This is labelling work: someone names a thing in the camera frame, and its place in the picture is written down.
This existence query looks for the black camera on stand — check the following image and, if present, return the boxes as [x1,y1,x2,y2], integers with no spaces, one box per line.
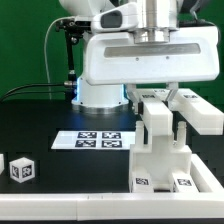
[56,17,91,99]

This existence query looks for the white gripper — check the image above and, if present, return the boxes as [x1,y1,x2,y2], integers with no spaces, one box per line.
[84,26,219,114]

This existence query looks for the long white chair back part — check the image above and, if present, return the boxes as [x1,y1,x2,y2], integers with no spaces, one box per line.
[137,89,173,145]

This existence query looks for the grey camera cable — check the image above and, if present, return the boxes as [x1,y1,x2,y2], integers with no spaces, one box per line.
[43,16,75,100]

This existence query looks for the paper sheet with tags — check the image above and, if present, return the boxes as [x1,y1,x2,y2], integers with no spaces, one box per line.
[51,131,135,150]

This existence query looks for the white tagged cube left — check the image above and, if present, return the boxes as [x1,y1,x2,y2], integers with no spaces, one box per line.
[9,157,35,183]

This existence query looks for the white chair seat part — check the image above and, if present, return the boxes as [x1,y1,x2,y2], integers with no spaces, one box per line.
[129,121,192,193]

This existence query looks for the black cables at base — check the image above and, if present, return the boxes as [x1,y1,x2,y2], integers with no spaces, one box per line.
[0,81,78,103]

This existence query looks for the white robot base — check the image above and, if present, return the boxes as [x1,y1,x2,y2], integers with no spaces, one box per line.
[71,77,129,114]

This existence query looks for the white L-shaped fence frame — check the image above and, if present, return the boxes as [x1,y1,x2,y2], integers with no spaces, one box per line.
[0,155,224,221]

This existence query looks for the white tagged chair part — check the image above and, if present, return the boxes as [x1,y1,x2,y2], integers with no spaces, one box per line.
[168,88,224,135]

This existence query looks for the white part at left edge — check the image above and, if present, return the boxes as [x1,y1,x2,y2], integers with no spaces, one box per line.
[0,154,4,175]

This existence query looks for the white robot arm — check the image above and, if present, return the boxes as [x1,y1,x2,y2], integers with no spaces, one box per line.
[59,0,219,112]

